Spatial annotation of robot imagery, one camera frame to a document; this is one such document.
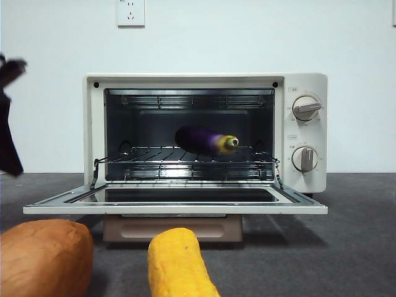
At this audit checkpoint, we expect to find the oven door with beige handle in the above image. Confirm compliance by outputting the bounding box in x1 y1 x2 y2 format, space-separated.
23 181 329 243

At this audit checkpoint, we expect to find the purple eggplant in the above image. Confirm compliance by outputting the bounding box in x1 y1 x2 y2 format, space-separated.
174 125 240 156

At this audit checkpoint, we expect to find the white Toshiba toaster oven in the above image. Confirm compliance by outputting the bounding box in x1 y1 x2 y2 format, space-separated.
83 72 328 195

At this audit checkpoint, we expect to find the brown sweet potato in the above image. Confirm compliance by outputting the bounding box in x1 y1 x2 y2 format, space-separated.
0 219 94 297

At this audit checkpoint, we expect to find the yellow corn cob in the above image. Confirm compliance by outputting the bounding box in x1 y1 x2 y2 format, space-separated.
147 228 221 297

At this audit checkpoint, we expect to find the temperature knob with sideways grip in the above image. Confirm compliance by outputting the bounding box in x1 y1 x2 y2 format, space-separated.
292 95 322 122

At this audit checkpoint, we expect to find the timer knob with upright grip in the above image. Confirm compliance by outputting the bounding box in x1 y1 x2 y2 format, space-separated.
292 146 319 173

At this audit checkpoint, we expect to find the white wall socket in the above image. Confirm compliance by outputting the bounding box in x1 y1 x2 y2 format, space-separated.
116 0 145 29

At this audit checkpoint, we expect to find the wire oven rack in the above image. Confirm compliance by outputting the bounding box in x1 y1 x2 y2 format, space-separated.
93 145 281 165

